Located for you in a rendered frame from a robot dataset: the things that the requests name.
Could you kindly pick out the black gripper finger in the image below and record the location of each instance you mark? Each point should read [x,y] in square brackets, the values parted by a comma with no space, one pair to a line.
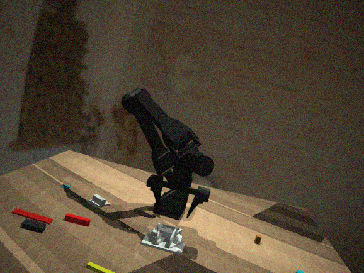
[193,206]
[157,195]

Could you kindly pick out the yellow flat bar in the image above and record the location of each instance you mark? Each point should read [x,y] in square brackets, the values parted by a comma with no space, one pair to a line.
[97,268]

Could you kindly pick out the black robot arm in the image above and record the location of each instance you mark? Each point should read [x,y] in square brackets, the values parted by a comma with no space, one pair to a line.
[175,135]

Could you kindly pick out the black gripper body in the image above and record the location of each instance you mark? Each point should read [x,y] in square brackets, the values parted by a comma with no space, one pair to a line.
[181,178]

